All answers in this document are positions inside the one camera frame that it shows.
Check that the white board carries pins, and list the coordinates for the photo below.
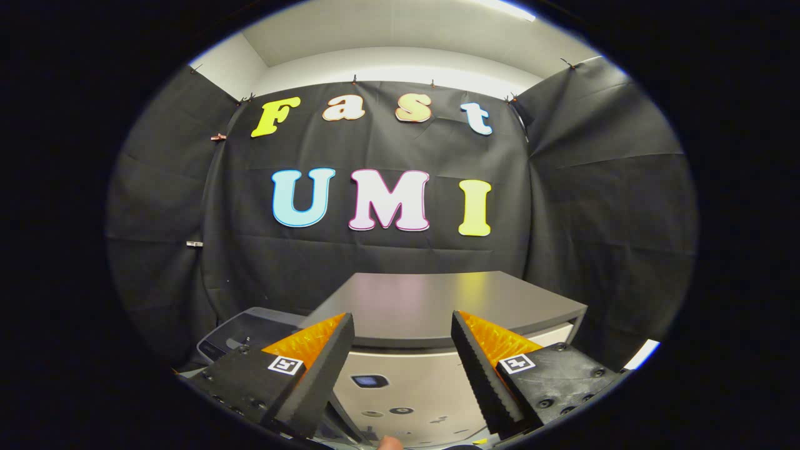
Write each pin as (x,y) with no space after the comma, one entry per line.
(642,354)

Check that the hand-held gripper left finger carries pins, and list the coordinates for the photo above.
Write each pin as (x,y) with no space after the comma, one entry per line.
(325,369)

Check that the black backdrop cloth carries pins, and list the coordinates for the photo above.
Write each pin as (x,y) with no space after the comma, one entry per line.
(387,153)

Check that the beige cabinet with dark top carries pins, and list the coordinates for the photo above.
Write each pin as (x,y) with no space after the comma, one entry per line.
(437,300)

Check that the grey washing machine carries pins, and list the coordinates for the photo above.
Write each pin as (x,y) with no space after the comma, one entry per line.
(215,347)

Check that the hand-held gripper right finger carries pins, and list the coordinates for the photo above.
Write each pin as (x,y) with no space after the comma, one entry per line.
(478,369)

